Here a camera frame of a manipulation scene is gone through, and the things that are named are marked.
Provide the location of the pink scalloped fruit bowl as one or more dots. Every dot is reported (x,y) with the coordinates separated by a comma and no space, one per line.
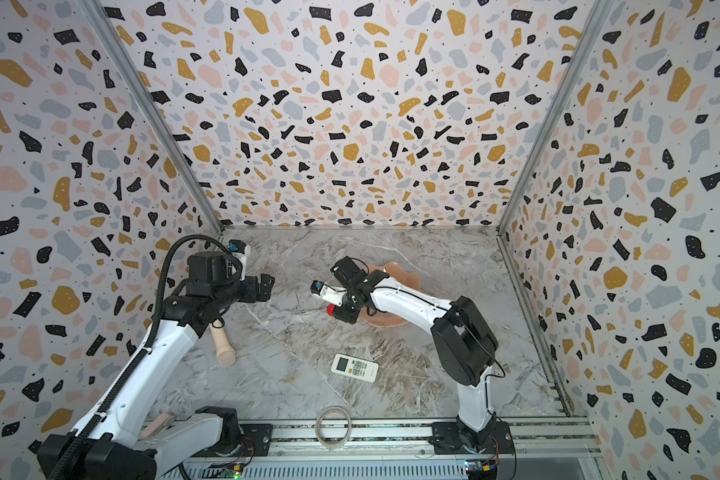
(405,276)

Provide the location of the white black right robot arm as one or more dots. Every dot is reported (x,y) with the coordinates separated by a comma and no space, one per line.
(464,343)

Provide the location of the beige wooden pestle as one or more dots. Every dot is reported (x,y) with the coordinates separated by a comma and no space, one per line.
(225,353)

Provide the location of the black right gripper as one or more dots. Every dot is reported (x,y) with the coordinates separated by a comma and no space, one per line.
(348,288)

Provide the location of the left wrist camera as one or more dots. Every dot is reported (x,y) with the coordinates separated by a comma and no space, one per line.
(237,249)

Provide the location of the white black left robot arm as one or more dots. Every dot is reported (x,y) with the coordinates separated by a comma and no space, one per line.
(108,443)

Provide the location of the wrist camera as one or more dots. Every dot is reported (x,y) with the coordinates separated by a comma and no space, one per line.
(237,249)
(327,293)

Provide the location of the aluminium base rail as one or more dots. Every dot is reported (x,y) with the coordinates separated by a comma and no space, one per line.
(528,448)

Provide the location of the white remote control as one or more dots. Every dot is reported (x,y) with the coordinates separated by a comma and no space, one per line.
(354,368)

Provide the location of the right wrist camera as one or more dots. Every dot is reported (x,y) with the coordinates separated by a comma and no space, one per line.
(327,293)

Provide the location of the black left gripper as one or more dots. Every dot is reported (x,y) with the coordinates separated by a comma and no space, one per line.
(251,293)

